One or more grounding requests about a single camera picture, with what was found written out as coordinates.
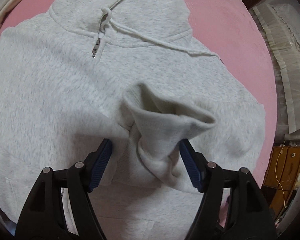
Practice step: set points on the light grey hoodie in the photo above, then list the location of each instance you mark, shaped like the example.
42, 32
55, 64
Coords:
115, 104

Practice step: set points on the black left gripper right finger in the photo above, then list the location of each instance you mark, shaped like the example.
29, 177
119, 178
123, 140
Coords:
248, 214

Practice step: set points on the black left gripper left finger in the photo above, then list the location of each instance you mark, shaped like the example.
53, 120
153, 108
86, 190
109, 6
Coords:
42, 216

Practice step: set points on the white lace curtain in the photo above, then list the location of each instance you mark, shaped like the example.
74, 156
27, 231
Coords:
280, 27

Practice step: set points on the brown wooden cabinet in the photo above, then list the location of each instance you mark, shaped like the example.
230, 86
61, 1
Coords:
281, 177

